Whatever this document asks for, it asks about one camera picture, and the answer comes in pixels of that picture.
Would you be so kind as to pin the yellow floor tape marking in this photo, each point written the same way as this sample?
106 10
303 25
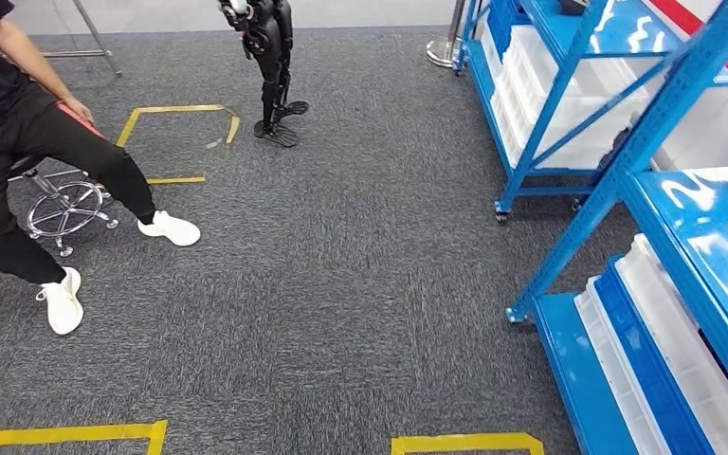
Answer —
56 433

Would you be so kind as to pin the white car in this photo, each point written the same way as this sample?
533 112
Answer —
715 138

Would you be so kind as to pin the blue metal shelf rack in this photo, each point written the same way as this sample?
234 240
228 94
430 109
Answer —
615 25
715 251

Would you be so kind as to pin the white plastic storage bin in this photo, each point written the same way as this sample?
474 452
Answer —
672 314
615 377
590 151

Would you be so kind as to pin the person's left forearm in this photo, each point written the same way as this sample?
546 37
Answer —
31 63

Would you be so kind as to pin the chrome stanchion post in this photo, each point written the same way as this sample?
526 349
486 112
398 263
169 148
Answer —
442 50

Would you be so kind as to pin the blue plastic storage bin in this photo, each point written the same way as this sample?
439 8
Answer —
502 19
653 364

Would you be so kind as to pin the person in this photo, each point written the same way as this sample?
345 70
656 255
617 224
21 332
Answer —
0 144

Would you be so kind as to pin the black humanoid robot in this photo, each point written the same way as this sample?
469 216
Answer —
273 56

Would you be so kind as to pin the red barrier belt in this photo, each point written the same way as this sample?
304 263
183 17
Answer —
675 12

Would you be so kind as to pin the steel frame stand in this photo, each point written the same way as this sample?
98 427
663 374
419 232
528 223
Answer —
97 38

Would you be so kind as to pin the person's left hand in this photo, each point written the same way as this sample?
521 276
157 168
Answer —
80 110

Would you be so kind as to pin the chrome stool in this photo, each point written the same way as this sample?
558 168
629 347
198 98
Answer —
65 207

